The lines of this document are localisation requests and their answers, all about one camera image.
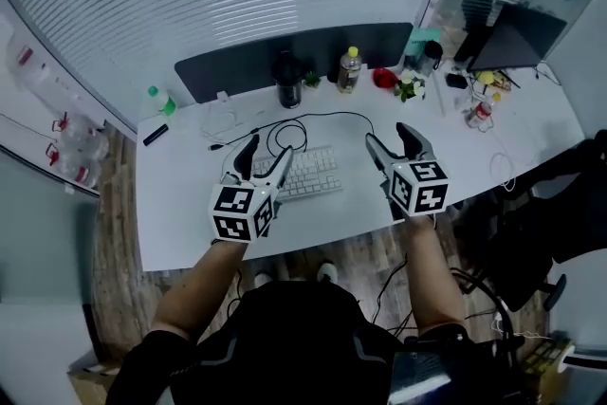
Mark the frosted glass door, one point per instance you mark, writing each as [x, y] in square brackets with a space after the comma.
[42, 227]

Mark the dispenser bottle with red label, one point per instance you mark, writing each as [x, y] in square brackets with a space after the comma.
[26, 57]

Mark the person's left forearm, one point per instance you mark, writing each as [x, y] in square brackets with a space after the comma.
[199, 294]

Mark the white flower plant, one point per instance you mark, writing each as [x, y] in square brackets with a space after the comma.
[409, 86]

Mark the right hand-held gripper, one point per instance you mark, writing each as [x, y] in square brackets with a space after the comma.
[419, 189]

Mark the black office chair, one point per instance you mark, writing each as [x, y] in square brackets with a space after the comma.
[545, 213]

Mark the dark cup with black lid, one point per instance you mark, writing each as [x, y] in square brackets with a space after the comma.
[432, 49]

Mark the person's black shirt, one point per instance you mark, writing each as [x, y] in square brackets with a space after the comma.
[294, 336]

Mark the black tumbler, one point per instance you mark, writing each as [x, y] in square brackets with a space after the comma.
[289, 85]

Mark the small yellow object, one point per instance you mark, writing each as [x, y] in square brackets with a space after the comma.
[484, 77]

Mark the teal box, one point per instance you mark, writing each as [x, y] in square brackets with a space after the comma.
[417, 42]

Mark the brown cardboard box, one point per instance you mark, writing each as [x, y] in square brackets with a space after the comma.
[92, 386]

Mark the person's white shoe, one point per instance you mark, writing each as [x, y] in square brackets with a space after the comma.
[327, 271]
[263, 278]

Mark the yellow cap tea bottle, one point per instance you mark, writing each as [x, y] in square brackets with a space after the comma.
[349, 73]

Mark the small bottle with red label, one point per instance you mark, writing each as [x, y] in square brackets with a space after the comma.
[480, 114]

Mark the green cap water bottle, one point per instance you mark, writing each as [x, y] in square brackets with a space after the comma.
[163, 104]

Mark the person's right forearm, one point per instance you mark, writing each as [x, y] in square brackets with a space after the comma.
[434, 280]

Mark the snack packet with sticks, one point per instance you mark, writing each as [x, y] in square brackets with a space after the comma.
[502, 83]

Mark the black monitor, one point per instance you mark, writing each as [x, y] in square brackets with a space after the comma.
[512, 42]
[237, 66]

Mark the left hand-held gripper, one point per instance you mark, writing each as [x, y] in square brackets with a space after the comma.
[237, 213]

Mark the olive patterned box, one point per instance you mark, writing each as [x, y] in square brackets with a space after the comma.
[545, 360]

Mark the small black bar-shaped device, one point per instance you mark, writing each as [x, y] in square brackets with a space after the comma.
[155, 135]

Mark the small red container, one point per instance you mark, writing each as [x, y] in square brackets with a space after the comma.
[384, 78]

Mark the small black charger box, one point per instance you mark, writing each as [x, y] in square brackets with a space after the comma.
[456, 80]

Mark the small green plant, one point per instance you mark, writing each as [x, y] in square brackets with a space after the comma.
[312, 79]

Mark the white keyboard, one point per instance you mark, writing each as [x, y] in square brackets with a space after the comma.
[313, 175]

